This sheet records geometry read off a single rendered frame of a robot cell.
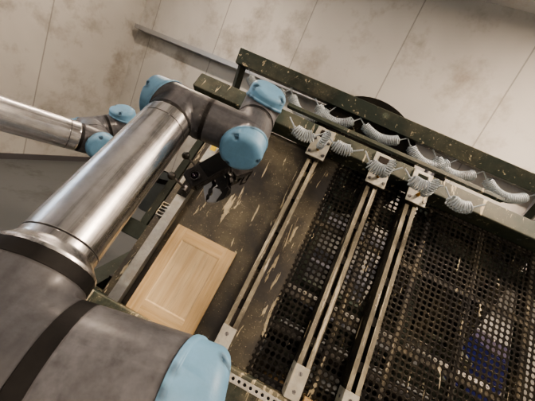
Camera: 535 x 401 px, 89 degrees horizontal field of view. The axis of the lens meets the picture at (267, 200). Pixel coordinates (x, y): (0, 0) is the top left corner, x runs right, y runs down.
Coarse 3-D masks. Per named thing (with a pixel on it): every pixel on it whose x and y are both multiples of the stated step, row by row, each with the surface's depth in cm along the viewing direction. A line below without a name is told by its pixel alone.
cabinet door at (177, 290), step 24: (168, 240) 127; (192, 240) 128; (168, 264) 124; (192, 264) 125; (216, 264) 125; (144, 288) 119; (168, 288) 120; (192, 288) 121; (216, 288) 121; (144, 312) 116; (168, 312) 117; (192, 312) 117
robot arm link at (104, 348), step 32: (64, 320) 20; (96, 320) 21; (128, 320) 23; (32, 352) 18; (64, 352) 18; (96, 352) 19; (128, 352) 20; (160, 352) 21; (192, 352) 22; (224, 352) 24; (32, 384) 17; (64, 384) 17; (96, 384) 18; (128, 384) 18; (160, 384) 19; (192, 384) 20; (224, 384) 21
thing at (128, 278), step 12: (204, 156) 142; (192, 192) 137; (180, 204) 132; (168, 216) 129; (156, 228) 127; (168, 228) 130; (156, 240) 125; (144, 252) 123; (132, 264) 120; (144, 264) 123; (132, 276) 119; (120, 288) 117; (120, 300) 117
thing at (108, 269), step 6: (120, 258) 158; (108, 264) 150; (114, 264) 151; (120, 264) 154; (96, 270) 142; (102, 270) 144; (108, 270) 146; (114, 270) 148; (96, 276) 138; (102, 276) 140; (108, 276) 142; (102, 282) 138; (102, 288) 140
